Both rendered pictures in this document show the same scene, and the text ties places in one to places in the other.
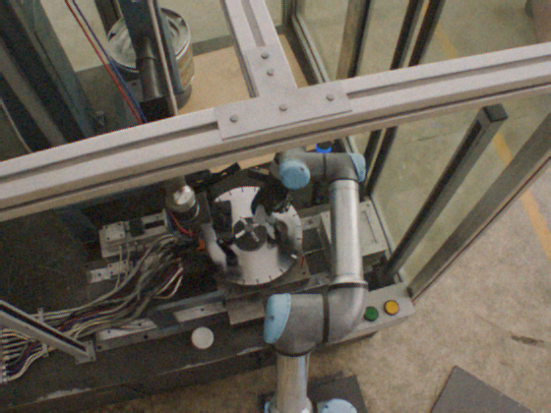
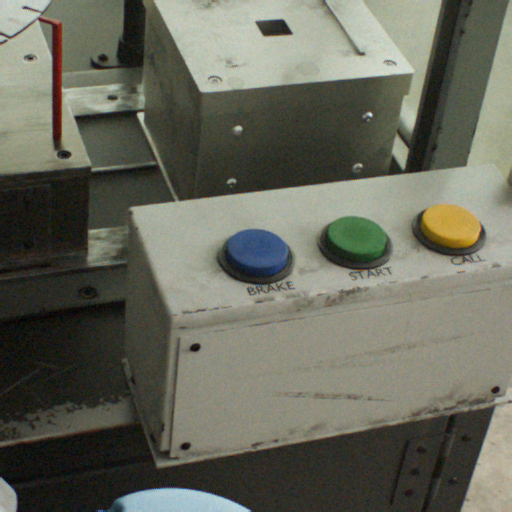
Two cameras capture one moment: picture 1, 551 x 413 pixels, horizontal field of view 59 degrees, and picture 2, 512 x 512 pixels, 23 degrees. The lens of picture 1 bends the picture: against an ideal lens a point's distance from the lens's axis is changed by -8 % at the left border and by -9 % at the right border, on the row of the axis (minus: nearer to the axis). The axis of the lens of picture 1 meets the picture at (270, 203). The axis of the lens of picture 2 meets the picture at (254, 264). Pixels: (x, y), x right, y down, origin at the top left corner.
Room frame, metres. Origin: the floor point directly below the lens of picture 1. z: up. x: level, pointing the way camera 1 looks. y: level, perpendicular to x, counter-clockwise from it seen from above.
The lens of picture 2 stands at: (-0.29, -0.15, 1.43)
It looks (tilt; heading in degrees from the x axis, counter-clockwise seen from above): 41 degrees down; 352
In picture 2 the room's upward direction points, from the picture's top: 8 degrees clockwise
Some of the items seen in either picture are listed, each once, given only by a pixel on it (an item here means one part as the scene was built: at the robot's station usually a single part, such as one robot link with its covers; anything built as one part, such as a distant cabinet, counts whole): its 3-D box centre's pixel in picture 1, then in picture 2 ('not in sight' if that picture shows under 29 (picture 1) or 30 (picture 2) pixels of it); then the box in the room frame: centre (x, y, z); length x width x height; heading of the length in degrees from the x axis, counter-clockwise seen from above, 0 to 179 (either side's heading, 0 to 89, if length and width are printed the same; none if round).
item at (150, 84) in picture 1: (160, 121); not in sight; (0.69, 0.26, 1.45); 0.35 x 0.07 x 0.28; 15
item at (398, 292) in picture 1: (365, 315); (331, 311); (0.37, -0.31, 0.82); 0.28 x 0.11 x 0.15; 105
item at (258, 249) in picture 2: not in sight; (256, 258); (0.33, -0.24, 0.90); 0.04 x 0.04 x 0.02
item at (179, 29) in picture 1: (155, 67); not in sight; (1.30, 0.44, 0.93); 0.31 x 0.31 x 0.36
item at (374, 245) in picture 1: (350, 239); (264, 100); (0.63, -0.27, 0.82); 0.18 x 0.18 x 0.15; 15
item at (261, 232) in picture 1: (249, 232); not in sight; (0.60, 0.07, 0.96); 0.11 x 0.11 x 0.03
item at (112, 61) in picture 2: (314, 200); (133, 49); (0.81, -0.16, 0.76); 0.09 x 0.03 x 0.03; 105
